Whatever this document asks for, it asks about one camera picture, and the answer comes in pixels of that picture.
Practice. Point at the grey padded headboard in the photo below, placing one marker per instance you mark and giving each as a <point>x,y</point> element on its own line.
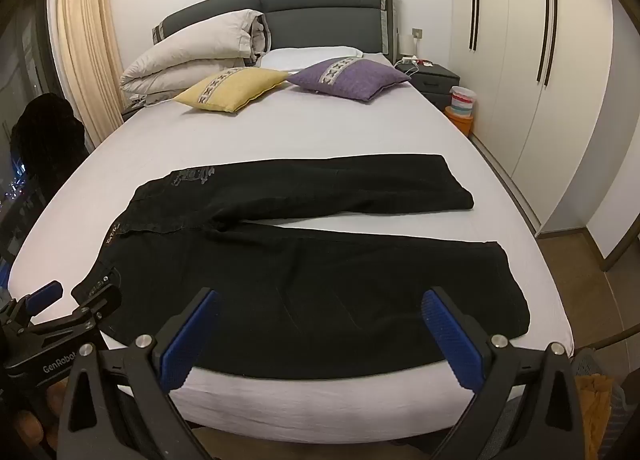
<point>320,9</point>

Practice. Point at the dark cloth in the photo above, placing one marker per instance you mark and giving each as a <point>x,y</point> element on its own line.
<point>45,139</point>

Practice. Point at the black pants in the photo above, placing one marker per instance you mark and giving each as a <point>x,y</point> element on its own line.
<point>300,280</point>

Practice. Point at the yellow cushion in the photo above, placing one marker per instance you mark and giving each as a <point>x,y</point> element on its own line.
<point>230,87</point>

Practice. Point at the dark grey nightstand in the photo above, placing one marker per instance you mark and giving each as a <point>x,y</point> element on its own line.
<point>432,79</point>

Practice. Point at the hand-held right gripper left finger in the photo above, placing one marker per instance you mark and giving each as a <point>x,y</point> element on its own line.
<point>187,340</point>

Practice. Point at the orange box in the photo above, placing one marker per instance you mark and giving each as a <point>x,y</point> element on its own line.
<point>457,123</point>

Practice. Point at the cream bedside cabinet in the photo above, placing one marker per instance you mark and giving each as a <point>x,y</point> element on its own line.
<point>510,89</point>

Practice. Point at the folded beige duvet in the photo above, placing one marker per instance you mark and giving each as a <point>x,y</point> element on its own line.
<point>200,47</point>

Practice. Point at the beige curtain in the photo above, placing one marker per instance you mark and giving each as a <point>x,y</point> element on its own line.
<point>87,49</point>

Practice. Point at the dark window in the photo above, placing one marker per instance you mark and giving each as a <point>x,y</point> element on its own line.
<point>20,64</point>

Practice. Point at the bed with white sheet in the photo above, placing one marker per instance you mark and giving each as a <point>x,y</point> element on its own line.
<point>325,129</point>

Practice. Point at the orange cloth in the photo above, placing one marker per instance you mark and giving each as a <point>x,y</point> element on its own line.
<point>595,415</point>

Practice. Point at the purple cushion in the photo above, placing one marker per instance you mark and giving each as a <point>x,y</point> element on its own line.
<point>350,77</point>

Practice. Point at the person's left hand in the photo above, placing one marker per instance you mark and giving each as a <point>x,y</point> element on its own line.
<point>27,427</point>

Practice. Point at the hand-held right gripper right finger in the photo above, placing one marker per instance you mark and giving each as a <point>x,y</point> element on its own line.
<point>452,340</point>

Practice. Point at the striped white bucket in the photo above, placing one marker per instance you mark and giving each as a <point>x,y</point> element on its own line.
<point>462,100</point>

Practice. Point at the white pillow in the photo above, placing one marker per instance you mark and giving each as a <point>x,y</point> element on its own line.
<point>310,55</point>

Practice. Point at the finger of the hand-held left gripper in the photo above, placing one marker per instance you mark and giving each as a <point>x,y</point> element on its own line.
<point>97,302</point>
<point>45,294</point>

